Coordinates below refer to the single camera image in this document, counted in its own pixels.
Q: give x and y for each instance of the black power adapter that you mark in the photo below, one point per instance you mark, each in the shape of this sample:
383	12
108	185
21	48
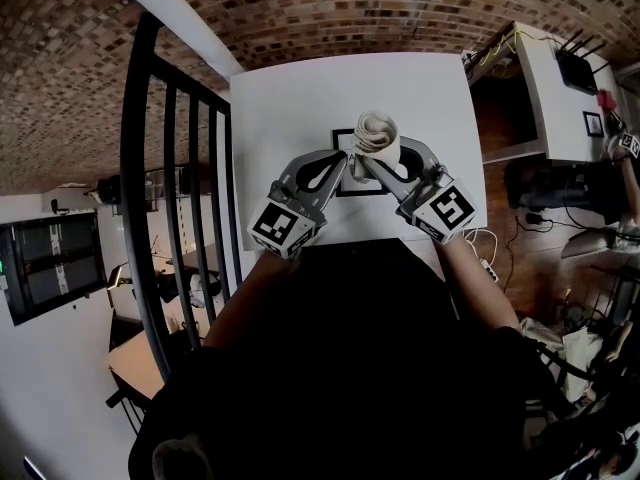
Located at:
533	218

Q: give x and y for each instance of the white side desk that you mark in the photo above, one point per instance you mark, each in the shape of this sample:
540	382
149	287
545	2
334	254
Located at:
550	103

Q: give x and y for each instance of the gray metal panel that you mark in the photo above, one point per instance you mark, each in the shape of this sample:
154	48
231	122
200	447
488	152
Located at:
587	247

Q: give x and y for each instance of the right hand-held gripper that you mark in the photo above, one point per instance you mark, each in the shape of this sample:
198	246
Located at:
445	210

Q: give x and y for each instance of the person's black shirt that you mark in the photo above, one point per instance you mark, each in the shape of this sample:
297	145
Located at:
350	368

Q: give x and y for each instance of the wooden desk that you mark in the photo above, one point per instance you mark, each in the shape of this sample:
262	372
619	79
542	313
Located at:
135	368

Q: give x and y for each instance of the black framed window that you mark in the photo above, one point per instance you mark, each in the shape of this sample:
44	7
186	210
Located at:
55	268

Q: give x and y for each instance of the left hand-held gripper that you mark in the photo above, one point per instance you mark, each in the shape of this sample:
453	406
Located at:
280	228

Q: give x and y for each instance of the black chair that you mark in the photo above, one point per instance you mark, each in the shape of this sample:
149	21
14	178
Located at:
565	363

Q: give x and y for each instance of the black router with antennas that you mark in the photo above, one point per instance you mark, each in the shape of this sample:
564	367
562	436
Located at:
577	70

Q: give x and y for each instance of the black metal railing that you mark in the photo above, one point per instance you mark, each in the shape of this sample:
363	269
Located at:
131	168

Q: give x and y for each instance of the white plastic bag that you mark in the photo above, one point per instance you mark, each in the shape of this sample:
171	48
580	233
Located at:
580	353

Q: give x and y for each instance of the black bag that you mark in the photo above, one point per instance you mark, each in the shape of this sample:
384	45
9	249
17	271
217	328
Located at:
550	193

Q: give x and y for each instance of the white structural beam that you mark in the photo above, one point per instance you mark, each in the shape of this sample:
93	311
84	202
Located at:
175	13

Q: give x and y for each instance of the long wooden table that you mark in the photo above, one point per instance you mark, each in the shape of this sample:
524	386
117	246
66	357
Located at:
192	268

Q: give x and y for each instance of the beige cloth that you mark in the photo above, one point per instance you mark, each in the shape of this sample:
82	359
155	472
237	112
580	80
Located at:
375	130

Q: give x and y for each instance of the black framed picture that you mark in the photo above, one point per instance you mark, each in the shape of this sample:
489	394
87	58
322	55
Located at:
593	124

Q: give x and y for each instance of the small red object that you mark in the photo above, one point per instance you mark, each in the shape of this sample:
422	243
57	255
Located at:
606	100

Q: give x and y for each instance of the person's right forearm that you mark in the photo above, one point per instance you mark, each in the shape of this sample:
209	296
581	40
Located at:
475	288

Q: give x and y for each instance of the person's left forearm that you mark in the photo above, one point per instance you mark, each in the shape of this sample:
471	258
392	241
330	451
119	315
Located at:
240	303

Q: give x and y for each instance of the white power strip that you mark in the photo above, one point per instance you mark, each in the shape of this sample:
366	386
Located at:
491	270

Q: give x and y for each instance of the black desk lamp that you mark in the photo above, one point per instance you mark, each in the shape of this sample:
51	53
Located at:
119	275

